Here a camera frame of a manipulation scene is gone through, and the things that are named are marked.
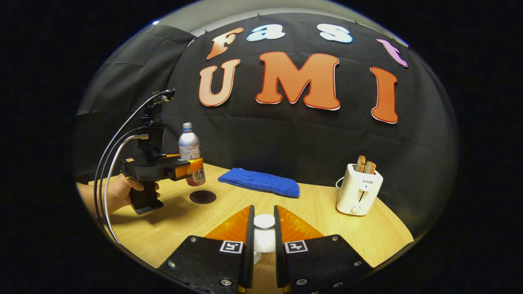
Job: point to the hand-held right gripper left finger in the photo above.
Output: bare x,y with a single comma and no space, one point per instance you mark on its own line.
248,253

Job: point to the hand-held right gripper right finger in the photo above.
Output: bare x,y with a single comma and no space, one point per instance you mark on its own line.
279,253

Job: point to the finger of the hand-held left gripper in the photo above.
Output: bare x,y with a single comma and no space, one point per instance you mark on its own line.
182,168
172,155

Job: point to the silver water bottle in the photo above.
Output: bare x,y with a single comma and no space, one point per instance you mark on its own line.
189,143

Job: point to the dark round coaster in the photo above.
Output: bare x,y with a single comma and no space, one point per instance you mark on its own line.
202,197

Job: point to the blue towel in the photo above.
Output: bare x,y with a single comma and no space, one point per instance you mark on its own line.
261,183

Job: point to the white toaster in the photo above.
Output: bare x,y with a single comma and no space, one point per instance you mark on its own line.
357,192

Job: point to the brown bread slice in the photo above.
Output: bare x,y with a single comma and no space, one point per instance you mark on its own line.
370,167
360,163

